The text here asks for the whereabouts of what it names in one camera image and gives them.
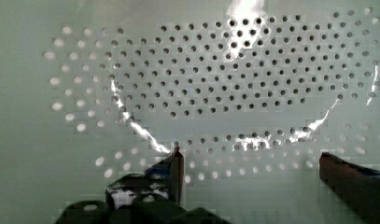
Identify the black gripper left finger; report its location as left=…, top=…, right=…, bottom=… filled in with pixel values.
left=106, top=146, right=184, bottom=209

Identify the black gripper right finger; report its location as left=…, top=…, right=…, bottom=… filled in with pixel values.
left=319, top=152, right=380, bottom=224

